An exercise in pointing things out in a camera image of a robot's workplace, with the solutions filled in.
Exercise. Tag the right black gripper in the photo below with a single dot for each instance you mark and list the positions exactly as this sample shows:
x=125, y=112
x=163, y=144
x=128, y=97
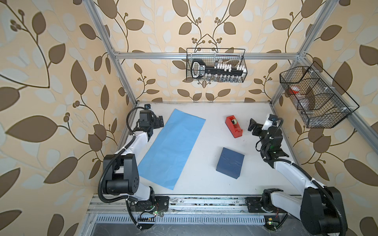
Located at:
x=259, y=128

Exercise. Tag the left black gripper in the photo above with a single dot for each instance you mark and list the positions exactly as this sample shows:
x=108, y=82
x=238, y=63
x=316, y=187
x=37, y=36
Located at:
x=156, y=125

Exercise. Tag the light blue wrapping paper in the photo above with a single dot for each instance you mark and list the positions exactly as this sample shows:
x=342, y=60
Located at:
x=166, y=158

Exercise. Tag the dark blue gift box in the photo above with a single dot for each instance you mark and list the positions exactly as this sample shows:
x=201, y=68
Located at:
x=230, y=163

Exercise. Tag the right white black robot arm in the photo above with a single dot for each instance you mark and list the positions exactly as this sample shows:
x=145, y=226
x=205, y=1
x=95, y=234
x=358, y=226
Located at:
x=319, y=208

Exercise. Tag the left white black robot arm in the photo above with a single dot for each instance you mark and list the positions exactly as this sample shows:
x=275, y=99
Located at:
x=120, y=179

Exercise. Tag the red tape dispenser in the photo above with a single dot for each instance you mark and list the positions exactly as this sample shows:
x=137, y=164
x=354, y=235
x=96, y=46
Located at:
x=234, y=127

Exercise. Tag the red capped clear container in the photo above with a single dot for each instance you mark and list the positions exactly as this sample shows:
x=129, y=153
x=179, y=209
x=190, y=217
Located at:
x=293, y=90

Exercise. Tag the black socket wrench set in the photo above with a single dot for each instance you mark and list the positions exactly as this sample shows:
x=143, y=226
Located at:
x=198, y=69

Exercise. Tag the black wire basket right wall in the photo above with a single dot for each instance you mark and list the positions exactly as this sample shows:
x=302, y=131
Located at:
x=322, y=101

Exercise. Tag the black wire basket wall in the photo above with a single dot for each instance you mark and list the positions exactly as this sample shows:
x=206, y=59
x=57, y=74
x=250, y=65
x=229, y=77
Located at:
x=221, y=55
x=322, y=101

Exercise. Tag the black wire basket back wall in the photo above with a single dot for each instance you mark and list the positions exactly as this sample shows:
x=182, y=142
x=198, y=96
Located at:
x=221, y=55

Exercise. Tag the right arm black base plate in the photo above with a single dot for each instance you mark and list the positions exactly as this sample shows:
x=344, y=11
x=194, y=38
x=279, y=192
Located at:
x=257, y=205

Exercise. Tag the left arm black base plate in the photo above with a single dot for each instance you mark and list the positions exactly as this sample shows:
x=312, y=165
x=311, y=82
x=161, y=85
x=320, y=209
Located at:
x=157, y=203

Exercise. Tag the aluminium front rail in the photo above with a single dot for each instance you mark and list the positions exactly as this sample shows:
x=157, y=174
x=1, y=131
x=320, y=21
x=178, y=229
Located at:
x=190, y=204

